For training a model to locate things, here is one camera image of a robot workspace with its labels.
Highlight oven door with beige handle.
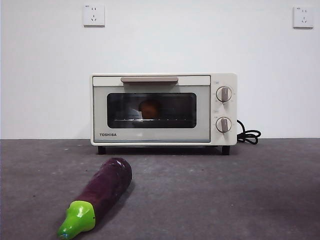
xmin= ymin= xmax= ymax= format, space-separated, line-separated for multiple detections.
xmin=92 ymin=75 xmax=212 ymax=144

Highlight brown potato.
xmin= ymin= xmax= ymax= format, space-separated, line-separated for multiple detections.
xmin=138 ymin=98 xmax=162 ymax=119

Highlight beige oven knob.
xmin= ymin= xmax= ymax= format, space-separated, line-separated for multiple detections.
xmin=215 ymin=85 xmax=233 ymax=103
xmin=215 ymin=116 xmax=233 ymax=133

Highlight black oven power cable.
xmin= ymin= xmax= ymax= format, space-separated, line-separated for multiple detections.
xmin=236 ymin=119 xmax=262 ymax=146

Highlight white wall socket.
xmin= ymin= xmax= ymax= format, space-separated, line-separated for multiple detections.
xmin=83 ymin=3 xmax=106 ymax=28
xmin=292 ymin=6 xmax=315 ymax=29

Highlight white toaster oven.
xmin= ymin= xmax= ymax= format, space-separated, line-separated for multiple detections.
xmin=89 ymin=72 xmax=238 ymax=156

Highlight purple toy eggplant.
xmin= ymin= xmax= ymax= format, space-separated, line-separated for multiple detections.
xmin=56 ymin=156 xmax=133 ymax=240

